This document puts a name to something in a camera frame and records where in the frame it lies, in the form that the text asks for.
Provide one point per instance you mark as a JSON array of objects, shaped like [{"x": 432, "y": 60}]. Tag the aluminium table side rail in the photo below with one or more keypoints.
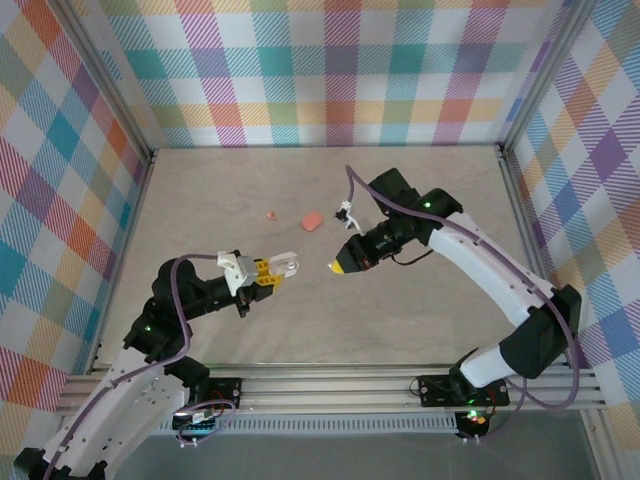
[
  {"x": 131, "y": 220},
  {"x": 525, "y": 225}
]

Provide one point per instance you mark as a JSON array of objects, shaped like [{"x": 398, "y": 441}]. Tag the grey metal base panel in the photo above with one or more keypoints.
[{"x": 325, "y": 460}]

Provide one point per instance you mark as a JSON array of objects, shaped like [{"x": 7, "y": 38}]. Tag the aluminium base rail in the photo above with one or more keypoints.
[{"x": 325, "y": 387}]

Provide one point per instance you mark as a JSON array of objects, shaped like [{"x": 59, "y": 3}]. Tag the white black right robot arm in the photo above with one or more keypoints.
[{"x": 490, "y": 270}]

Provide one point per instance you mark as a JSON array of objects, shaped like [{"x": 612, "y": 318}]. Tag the pink earbud charging case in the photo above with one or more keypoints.
[{"x": 311, "y": 220}]

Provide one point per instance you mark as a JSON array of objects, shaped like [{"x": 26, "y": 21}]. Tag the circuit board with lit LED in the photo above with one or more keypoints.
[{"x": 475, "y": 419}]

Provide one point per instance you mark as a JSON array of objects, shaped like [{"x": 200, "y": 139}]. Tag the white earbud charging case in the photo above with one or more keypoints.
[{"x": 286, "y": 265}]

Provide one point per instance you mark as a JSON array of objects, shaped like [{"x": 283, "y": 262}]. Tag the green terminal circuit board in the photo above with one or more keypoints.
[{"x": 192, "y": 425}]

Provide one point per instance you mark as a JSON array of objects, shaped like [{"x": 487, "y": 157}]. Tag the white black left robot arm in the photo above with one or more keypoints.
[{"x": 125, "y": 400}]

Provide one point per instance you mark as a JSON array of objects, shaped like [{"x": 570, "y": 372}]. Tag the aluminium frame post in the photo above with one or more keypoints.
[
  {"x": 115, "y": 85},
  {"x": 542, "y": 75}
]

